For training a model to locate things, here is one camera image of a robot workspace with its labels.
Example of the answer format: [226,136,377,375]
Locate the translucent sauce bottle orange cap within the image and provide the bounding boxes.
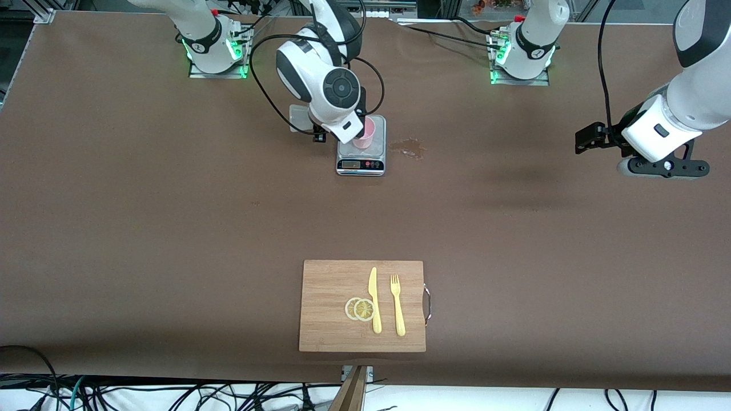
[288,104,316,134]

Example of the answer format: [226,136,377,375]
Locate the pink plastic cup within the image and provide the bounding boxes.
[352,117,376,150]

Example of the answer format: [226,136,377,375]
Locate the silver digital kitchen scale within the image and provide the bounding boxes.
[336,114,387,177]

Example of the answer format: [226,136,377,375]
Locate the white power strip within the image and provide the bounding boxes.
[363,0,419,19]

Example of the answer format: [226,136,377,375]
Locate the orange artificial flowers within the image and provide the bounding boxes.
[471,0,517,17]

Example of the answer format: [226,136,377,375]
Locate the bamboo cutting board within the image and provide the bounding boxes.
[298,260,432,353]

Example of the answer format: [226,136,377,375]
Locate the brown table cover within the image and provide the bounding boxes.
[0,10,731,392]

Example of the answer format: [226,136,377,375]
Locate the yellow plastic knife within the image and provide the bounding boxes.
[368,267,383,335]

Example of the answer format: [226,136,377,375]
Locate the yellow plastic fork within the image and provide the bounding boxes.
[390,274,407,337]

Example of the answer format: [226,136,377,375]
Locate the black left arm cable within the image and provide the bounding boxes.
[597,0,622,135]

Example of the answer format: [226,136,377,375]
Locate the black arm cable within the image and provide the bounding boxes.
[249,34,385,136]
[597,0,622,135]

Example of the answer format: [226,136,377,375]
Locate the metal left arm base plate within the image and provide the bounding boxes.
[490,34,550,86]

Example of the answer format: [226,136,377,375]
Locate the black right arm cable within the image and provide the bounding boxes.
[249,34,385,136]

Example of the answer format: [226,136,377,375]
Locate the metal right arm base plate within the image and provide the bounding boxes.
[188,26,250,79]

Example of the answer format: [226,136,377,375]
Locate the black power cable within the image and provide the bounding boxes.
[407,24,506,52]
[454,16,503,36]

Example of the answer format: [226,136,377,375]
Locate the wooden post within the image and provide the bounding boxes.
[328,365,369,411]

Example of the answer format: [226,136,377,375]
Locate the aluminium frame profile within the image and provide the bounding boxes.
[31,0,58,25]

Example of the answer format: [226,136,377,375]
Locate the black looped cable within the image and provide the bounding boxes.
[0,345,61,400]

